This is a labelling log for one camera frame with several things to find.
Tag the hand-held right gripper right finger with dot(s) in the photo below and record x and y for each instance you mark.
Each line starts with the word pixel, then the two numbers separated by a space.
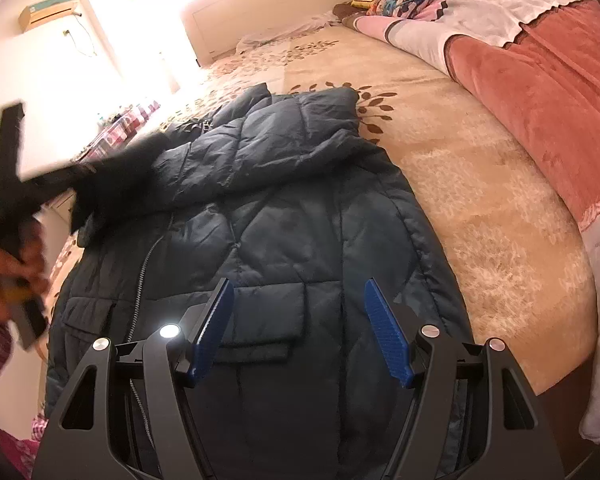
pixel 385 335

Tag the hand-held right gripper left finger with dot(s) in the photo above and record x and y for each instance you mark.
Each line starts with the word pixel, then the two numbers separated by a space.
pixel 212 330

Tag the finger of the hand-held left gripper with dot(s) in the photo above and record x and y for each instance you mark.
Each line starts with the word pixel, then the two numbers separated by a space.
pixel 110 170

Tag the dark puffer jacket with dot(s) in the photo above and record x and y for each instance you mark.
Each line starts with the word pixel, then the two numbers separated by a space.
pixel 290 210

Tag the person's left hand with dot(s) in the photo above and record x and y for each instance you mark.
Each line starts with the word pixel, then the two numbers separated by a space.
pixel 0 285

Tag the pink checked cloth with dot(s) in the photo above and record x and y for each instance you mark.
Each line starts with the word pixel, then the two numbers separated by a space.
pixel 122 127

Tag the beige leaf-patterned bed blanket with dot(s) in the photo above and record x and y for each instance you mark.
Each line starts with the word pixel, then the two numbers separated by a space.
pixel 480 185

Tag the person's pink plaid pajamas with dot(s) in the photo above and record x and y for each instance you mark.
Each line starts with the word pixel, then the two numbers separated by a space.
pixel 0 385

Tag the white bed headboard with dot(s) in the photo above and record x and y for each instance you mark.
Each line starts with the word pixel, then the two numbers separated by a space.
pixel 280 10

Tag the coral fleece blanket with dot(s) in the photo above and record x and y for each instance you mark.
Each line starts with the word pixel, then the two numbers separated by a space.
pixel 555 100

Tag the white and pink quilt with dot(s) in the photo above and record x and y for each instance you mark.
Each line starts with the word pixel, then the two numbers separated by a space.
pixel 480 15

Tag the wall air conditioner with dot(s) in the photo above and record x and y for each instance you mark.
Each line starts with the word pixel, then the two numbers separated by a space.
pixel 47 10

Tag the dark wooden bed frame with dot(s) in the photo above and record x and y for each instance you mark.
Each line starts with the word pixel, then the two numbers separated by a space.
pixel 570 435

